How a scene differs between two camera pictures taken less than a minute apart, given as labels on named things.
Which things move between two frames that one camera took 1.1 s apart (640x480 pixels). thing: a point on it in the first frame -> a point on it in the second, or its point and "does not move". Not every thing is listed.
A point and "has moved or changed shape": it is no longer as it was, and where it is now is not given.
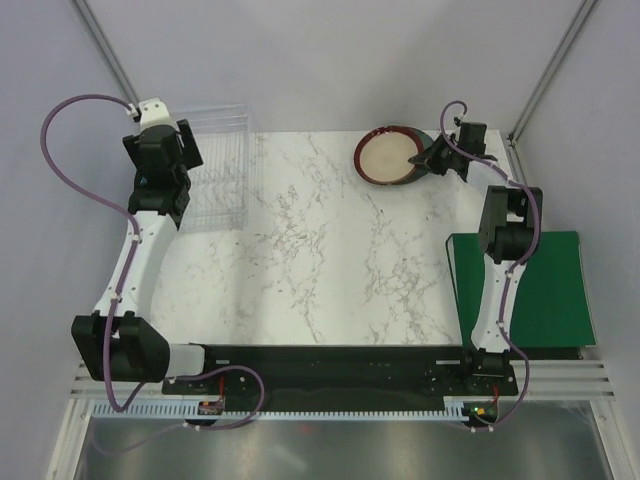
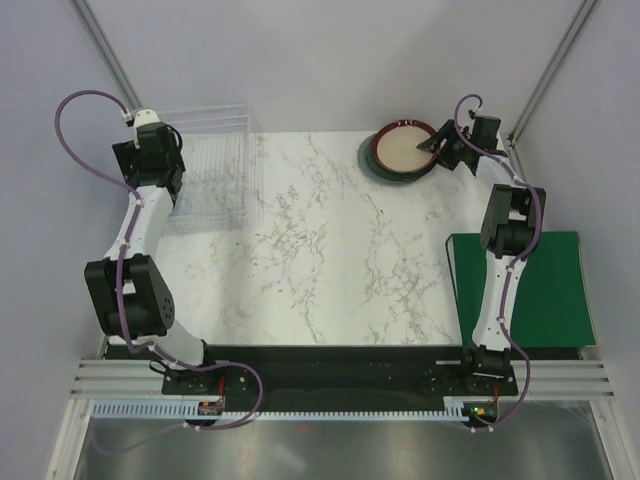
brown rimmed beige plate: [382, 154] has moved or changed shape
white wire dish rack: [228, 189] does not move
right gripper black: [445, 156] -> [447, 145]
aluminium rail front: [548, 378] does not move
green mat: [552, 305] does not move
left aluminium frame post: [86, 17] does not move
